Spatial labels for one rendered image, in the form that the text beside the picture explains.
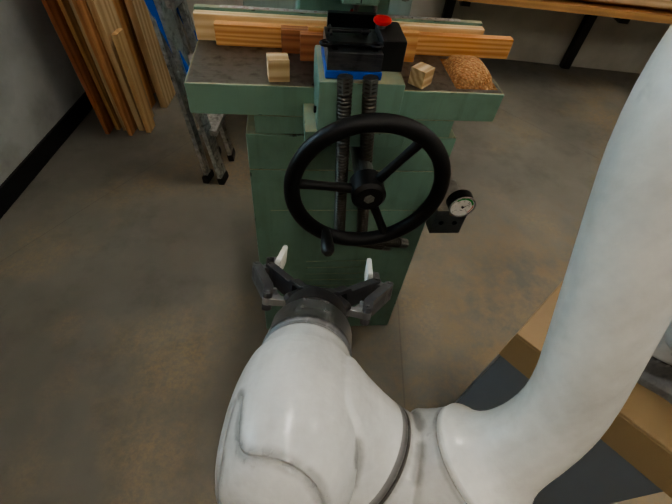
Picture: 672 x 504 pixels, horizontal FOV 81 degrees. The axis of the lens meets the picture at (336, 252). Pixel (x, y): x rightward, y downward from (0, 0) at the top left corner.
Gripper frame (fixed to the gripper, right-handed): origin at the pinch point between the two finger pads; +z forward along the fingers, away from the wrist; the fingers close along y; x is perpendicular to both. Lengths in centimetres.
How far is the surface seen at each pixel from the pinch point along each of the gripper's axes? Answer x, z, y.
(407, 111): -24.3, 24.4, -11.1
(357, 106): -23.8, 11.2, -1.2
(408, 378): 58, 52, -32
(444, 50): -38, 37, -18
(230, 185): 19, 124, 53
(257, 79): -25.8, 19.3, 17.6
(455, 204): -6.3, 30.9, -26.6
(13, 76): -15, 112, 142
